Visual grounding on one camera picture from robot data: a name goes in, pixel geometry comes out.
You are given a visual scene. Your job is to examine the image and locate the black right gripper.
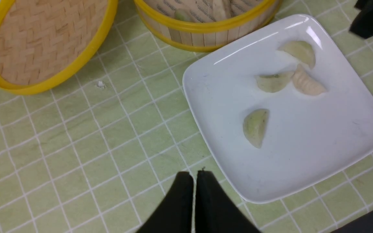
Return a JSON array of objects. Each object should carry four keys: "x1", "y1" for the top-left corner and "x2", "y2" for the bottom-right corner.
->
[{"x1": 349, "y1": 0, "x2": 373, "y2": 39}]

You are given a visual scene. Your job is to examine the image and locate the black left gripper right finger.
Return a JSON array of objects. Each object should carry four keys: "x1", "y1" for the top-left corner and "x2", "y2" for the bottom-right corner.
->
[{"x1": 195, "y1": 171, "x2": 260, "y2": 233}]

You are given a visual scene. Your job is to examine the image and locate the beige dumpling front of steamer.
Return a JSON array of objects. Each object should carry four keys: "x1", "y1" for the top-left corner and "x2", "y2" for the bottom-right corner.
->
[{"x1": 212, "y1": 0, "x2": 232, "y2": 22}]

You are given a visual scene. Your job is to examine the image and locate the green checkered tablecloth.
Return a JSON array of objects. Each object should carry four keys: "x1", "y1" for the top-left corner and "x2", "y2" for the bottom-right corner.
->
[{"x1": 0, "y1": 0, "x2": 373, "y2": 233}]

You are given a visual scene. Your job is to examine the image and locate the yellow rimmed bamboo steamer lid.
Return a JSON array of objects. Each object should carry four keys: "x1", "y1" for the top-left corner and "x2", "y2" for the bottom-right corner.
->
[{"x1": 0, "y1": 0, "x2": 118, "y2": 95}]

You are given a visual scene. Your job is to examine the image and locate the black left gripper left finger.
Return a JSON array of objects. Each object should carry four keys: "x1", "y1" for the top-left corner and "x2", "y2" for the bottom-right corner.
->
[{"x1": 137, "y1": 172, "x2": 194, "y2": 233}]

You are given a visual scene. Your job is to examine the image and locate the beige pleated dumpling on plate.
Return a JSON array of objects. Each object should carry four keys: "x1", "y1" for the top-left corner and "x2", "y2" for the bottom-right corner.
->
[{"x1": 292, "y1": 64, "x2": 327, "y2": 96}]

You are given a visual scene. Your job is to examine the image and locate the pale green dumpling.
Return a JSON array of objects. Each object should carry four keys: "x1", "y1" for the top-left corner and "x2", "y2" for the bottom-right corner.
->
[
  {"x1": 255, "y1": 71, "x2": 295, "y2": 93},
  {"x1": 243, "y1": 109, "x2": 269, "y2": 149}
]

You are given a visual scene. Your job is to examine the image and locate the pale green dumpling plate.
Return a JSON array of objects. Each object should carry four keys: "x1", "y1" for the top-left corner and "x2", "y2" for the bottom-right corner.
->
[{"x1": 277, "y1": 41, "x2": 316, "y2": 69}]

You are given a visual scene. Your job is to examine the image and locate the pale green dumpling on plate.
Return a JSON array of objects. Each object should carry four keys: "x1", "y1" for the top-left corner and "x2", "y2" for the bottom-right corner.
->
[{"x1": 255, "y1": 71, "x2": 295, "y2": 93}]

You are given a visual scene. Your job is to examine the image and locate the white square plate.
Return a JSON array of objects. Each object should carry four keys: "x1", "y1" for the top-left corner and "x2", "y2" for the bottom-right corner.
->
[{"x1": 183, "y1": 14, "x2": 373, "y2": 203}]

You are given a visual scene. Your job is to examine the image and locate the yellow rimmed bamboo steamer basket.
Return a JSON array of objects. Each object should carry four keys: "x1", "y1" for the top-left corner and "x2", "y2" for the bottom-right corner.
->
[{"x1": 134, "y1": 0, "x2": 282, "y2": 52}]

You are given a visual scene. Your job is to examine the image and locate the green dumpling front left steamer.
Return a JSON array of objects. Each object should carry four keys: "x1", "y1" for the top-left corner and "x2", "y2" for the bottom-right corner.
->
[{"x1": 174, "y1": 8, "x2": 195, "y2": 23}]

